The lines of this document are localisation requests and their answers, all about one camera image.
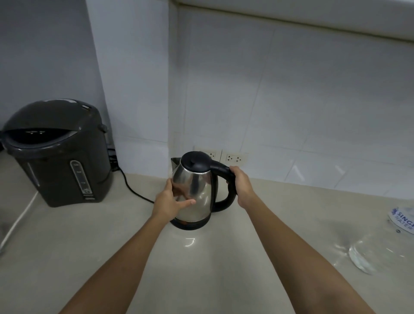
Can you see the person's right forearm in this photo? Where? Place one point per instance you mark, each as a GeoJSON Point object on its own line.
{"type": "Point", "coordinates": [304, 258]}

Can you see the person's left hand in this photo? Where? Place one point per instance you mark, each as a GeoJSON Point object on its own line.
{"type": "Point", "coordinates": [167, 202]}

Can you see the person's left forearm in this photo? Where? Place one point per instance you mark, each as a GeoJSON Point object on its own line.
{"type": "Point", "coordinates": [114, 268]}

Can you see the black electric water dispenser pot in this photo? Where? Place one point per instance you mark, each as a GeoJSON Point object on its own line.
{"type": "Point", "coordinates": [55, 152]}

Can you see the person's left thumb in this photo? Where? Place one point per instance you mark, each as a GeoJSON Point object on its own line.
{"type": "Point", "coordinates": [187, 203]}

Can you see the person's right hand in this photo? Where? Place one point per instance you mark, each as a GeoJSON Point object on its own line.
{"type": "Point", "coordinates": [243, 189]}

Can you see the clear plastic water bottle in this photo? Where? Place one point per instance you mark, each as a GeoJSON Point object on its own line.
{"type": "Point", "coordinates": [385, 239]}

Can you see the stainless steel electric kettle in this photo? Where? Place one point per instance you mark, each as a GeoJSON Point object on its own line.
{"type": "Point", "coordinates": [198, 191]}

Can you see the white wall socket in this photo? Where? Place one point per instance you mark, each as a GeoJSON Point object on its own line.
{"type": "Point", "coordinates": [235, 158]}
{"type": "Point", "coordinates": [208, 155]}

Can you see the person's right thumb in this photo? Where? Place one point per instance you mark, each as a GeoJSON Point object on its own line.
{"type": "Point", "coordinates": [233, 171]}

